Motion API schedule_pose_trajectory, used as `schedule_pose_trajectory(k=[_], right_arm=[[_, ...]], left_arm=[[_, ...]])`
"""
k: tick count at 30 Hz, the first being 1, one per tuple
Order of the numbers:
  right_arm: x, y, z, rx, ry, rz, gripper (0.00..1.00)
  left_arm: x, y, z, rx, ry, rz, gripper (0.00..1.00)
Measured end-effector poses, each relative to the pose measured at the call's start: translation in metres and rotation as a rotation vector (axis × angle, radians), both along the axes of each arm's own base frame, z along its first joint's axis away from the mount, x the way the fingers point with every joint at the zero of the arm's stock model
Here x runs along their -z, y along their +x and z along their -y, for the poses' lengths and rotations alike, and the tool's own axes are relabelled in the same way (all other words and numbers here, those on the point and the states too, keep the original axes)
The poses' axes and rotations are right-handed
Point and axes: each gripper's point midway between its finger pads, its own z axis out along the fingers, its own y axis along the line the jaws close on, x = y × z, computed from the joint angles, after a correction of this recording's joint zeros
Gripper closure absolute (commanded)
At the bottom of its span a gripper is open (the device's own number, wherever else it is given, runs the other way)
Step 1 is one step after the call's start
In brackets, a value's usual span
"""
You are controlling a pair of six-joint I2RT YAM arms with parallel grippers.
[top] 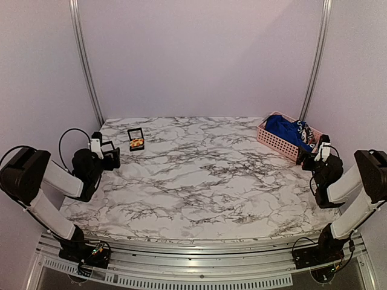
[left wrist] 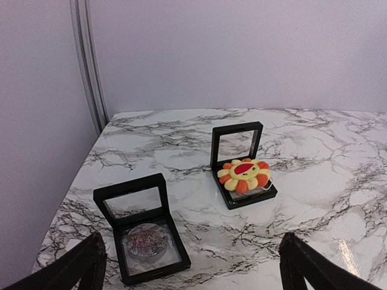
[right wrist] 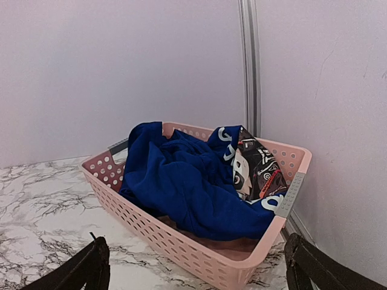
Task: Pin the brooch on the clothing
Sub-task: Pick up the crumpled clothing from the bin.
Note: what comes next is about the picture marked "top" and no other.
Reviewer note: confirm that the left aluminium frame post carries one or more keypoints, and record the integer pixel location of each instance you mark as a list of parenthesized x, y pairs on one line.
[(84, 62)]

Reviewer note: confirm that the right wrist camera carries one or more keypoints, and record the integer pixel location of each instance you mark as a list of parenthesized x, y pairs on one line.
[(323, 151)]

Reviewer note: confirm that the aluminium frame post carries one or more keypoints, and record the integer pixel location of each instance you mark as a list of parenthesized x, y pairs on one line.
[(84, 62), (318, 56)]

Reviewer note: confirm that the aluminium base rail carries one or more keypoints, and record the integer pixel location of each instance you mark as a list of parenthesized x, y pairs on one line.
[(201, 264)]

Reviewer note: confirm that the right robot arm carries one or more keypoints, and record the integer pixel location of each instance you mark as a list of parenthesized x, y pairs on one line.
[(333, 186)]

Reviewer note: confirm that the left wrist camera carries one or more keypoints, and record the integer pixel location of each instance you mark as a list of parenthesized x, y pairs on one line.
[(95, 144)]

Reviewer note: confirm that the blue printed t-shirt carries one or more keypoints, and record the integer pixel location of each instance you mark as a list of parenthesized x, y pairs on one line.
[(297, 133)]

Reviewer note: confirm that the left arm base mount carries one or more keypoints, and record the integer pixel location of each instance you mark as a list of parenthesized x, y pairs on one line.
[(96, 254)]

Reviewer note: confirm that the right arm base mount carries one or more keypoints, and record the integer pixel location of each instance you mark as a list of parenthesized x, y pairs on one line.
[(312, 256)]

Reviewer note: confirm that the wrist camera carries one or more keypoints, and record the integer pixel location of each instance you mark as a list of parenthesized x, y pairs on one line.
[(323, 151), (95, 144)]

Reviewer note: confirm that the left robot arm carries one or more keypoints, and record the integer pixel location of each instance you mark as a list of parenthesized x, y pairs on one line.
[(29, 175)]

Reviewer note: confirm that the right aluminium frame post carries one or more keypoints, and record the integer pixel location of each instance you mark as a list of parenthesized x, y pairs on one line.
[(318, 56)]

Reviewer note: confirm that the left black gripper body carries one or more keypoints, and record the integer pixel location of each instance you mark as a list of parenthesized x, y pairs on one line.
[(110, 165)]

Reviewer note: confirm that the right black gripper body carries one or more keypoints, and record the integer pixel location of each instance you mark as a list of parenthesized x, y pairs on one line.
[(310, 157)]

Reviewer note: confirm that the orange yellow flower brooch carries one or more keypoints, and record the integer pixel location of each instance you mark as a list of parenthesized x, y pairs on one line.
[(138, 142)]

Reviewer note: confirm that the black brooch display box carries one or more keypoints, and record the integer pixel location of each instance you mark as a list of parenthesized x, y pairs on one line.
[(133, 134)]

